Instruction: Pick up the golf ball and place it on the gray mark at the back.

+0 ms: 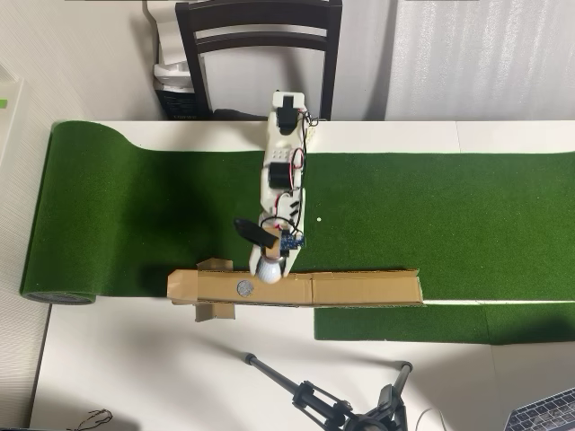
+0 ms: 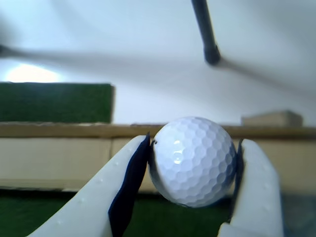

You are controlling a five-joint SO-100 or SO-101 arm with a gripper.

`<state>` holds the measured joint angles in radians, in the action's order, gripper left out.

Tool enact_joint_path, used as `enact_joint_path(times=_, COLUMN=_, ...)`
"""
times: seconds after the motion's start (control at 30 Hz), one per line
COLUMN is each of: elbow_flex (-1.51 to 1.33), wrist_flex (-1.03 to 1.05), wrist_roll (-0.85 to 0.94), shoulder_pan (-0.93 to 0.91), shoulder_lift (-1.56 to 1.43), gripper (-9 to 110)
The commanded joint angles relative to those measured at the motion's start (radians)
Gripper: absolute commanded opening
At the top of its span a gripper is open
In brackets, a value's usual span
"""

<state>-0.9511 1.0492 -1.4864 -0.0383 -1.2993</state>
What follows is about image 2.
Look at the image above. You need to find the white golf ball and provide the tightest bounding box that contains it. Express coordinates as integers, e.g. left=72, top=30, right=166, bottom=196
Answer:
left=148, top=116, right=237, bottom=208

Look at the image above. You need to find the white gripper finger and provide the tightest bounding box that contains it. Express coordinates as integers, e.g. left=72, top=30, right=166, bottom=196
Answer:
left=218, top=138, right=285, bottom=237
left=27, top=131, right=152, bottom=237

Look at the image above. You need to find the black tripod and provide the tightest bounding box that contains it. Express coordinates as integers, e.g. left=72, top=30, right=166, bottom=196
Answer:
left=0, top=0, right=221, bottom=66

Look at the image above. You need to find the long cardboard trough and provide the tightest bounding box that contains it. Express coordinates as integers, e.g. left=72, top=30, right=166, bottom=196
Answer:
left=0, top=110, right=316, bottom=195

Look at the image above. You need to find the small green turf piece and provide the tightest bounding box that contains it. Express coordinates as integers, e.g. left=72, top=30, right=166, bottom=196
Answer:
left=0, top=82, right=116, bottom=123

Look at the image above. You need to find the long green putting mat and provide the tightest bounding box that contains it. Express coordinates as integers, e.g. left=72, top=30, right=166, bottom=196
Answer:
left=0, top=189, right=316, bottom=237

